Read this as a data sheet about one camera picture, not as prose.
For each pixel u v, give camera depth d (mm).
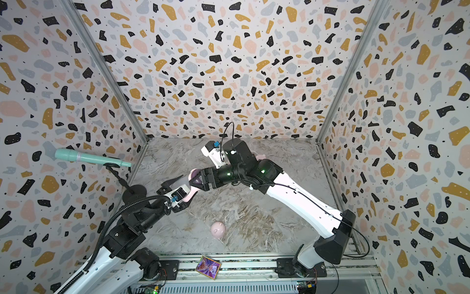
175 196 544
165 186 604
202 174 530
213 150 564
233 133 1253
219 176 549
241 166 481
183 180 638
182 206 626
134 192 929
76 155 675
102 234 439
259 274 740
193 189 590
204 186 532
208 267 731
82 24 731
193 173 600
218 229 800
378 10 716
